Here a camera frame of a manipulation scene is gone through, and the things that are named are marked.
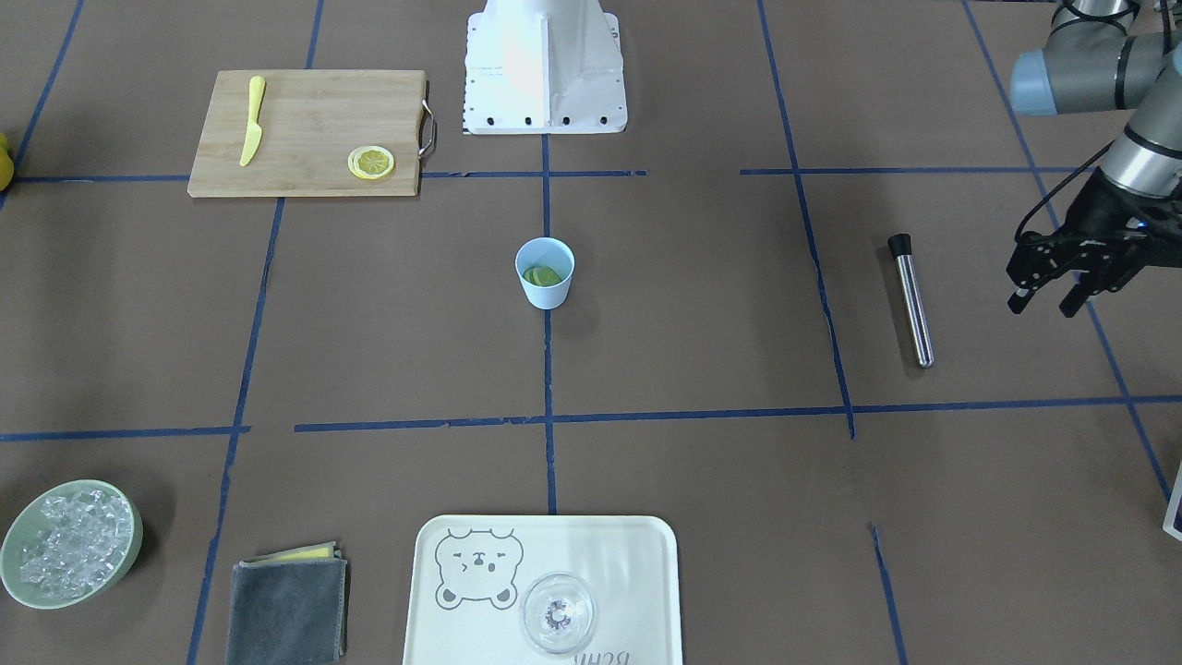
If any yellow lemon slice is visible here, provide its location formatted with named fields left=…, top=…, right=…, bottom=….
left=346, top=146, right=397, bottom=180

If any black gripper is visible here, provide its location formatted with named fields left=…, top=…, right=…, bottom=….
left=1007, top=170, right=1181, bottom=319

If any clear wine glass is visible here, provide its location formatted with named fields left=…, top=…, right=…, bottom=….
left=521, top=573, right=598, bottom=656

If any light blue cup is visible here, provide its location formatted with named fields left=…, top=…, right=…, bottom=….
left=514, top=237, right=574, bottom=309

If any cream bear tray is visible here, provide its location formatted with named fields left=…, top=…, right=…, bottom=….
left=403, top=514, right=684, bottom=664

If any grey folded cloth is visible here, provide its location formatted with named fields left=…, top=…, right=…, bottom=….
left=225, top=540, right=349, bottom=664

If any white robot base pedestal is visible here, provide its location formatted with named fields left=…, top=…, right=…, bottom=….
left=462, top=1, right=629, bottom=136

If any yellow plastic knife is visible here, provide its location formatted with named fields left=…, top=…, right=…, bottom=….
left=239, top=74, right=266, bottom=167

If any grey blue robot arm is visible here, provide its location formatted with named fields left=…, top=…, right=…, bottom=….
left=1007, top=1, right=1181, bottom=319

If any green bowl of ice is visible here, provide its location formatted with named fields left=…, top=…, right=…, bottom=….
left=4, top=480, right=144, bottom=611

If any steel muddler black cap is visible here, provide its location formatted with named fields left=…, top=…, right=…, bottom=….
left=887, top=233, right=935, bottom=369

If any wooden cutting board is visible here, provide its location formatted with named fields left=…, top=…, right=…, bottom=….
left=188, top=70, right=431, bottom=198

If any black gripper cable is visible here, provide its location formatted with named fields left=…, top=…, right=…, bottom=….
left=1017, top=139, right=1123, bottom=246

